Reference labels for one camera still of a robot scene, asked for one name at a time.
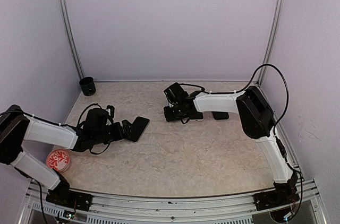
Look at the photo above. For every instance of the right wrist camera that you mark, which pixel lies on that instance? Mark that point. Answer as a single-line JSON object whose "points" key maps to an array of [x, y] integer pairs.
{"points": [[175, 94]]}

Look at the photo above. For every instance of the left aluminium frame post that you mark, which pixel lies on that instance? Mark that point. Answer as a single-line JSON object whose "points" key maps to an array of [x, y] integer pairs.
{"points": [[70, 38]]}

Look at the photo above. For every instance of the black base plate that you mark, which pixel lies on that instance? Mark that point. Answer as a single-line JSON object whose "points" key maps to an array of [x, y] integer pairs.
{"points": [[283, 194], [63, 196]]}

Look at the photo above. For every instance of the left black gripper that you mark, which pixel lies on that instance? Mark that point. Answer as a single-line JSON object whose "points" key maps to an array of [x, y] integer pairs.
{"points": [[119, 135]]}

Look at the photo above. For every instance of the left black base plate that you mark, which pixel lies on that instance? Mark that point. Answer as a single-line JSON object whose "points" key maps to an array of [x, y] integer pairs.
{"points": [[63, 196]]}

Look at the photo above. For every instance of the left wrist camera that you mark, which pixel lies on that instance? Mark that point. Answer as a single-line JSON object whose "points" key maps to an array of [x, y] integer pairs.
{"points": [[99, 119]]}

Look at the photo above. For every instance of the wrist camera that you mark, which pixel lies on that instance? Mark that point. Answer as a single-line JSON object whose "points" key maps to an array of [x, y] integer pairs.
{"points": [[175, 94], [99, 119]]}

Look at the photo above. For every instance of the clear pink phone case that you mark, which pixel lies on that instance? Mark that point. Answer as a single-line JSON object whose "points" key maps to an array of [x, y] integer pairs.
{"points": [[199, 120]]}

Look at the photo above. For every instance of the dark green cup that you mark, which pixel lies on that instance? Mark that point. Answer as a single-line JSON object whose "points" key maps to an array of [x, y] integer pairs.
{"points": [[87, 86]]}

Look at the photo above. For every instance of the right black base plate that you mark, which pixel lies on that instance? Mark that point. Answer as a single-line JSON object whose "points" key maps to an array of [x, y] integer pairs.
{"points": [[283, 194]]}

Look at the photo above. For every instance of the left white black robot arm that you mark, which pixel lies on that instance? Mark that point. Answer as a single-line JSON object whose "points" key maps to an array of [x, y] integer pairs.
{"points": [[18, 126]]}

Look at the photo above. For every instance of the large black smartphone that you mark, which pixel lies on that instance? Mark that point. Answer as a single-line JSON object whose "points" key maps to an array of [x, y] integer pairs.
{"points": [[220, 115]]}

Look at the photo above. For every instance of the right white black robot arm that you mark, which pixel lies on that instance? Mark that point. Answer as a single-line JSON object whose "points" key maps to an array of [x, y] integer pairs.
{"points": [[257, 120]]}

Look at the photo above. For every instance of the red white round dish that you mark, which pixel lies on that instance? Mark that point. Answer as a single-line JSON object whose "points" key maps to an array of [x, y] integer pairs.
{"points": [[58, 160]]}

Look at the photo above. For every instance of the aluminium frame post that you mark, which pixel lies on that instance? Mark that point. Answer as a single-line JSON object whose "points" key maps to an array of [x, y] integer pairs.
{"points": [[273, 31], [70, 38]]}

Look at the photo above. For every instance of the front aluminium rail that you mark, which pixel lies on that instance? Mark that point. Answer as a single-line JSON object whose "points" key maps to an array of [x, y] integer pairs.
{"points": [[111, 208]]}

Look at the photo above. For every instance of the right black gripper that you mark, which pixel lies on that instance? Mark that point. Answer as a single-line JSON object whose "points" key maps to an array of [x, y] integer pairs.
{"points": [[169, 118]]}

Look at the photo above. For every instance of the right aluminium frame post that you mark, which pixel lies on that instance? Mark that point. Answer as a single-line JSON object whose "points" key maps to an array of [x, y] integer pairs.
{"points": [[273, 31]]}

